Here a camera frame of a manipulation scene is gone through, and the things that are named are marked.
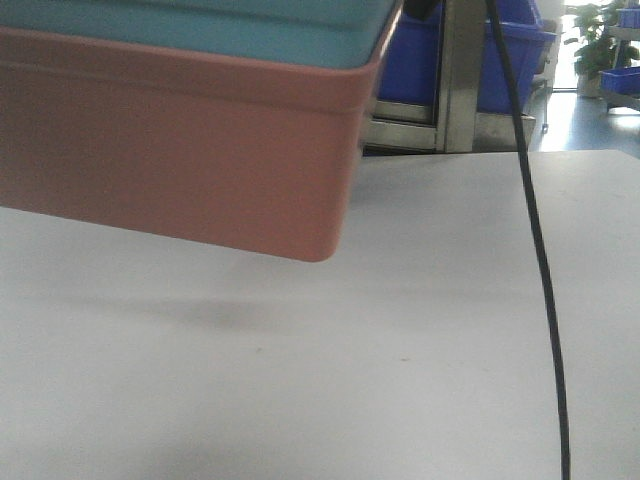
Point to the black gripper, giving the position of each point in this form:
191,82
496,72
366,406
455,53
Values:
420,9

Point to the light blue plastic box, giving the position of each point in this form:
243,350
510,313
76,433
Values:
332,34

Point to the pink plastic box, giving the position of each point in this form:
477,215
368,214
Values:
242,153

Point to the stainless steel shelf rack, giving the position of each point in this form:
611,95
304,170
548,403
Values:
452,124

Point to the dark blue crate middle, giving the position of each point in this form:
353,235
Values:
412,61

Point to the dark blue crate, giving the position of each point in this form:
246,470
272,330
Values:
525,40
412,61

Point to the dark blue crate right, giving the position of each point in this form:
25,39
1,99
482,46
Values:
525,40

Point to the green potted plant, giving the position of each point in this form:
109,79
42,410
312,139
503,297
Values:
607,37

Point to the small blue bin far right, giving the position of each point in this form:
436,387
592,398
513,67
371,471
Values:
624,81

